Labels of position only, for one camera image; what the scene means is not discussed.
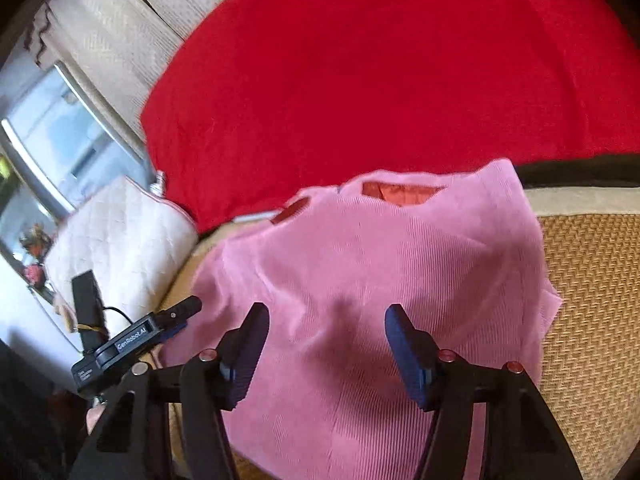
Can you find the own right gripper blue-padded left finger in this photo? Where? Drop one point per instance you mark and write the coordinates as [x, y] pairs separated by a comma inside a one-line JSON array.
[[132, 439]]

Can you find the red blanket on sofa back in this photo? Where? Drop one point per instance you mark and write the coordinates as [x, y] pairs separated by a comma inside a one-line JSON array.
[[266, 97]]

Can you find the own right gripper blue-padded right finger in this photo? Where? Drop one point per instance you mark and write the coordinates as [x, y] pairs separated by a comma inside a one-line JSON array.
[[522, 439]]

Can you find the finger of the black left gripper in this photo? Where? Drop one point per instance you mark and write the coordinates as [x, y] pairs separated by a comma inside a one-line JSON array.
[[179, 314]]

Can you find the white quilted cushion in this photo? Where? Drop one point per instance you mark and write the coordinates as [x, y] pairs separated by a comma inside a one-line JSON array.
[[133, 241]]

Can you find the woven bamboo seat mat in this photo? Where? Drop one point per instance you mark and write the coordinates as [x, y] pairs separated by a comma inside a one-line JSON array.
[[590, 354]]

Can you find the beige dotted curtain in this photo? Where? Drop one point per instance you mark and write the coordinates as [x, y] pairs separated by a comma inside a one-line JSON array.
[[115, 50]]

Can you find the pink corduroy jacket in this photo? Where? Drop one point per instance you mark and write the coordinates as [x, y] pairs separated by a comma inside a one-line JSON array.
[[326, 401]]

